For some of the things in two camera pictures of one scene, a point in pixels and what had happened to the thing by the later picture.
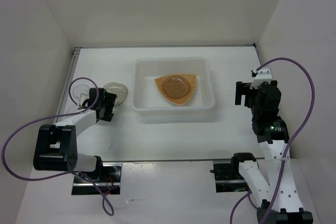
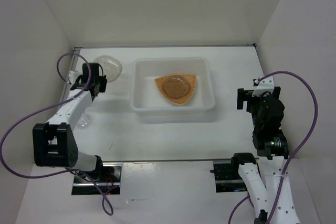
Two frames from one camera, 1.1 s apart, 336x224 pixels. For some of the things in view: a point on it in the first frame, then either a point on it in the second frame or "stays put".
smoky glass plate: x=176 y=86 stays put
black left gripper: x=109 y=98 -> x=103 y=82
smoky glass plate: x=118 y=89 -> x=112 y=67
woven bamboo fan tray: x=177 y=88 stays put
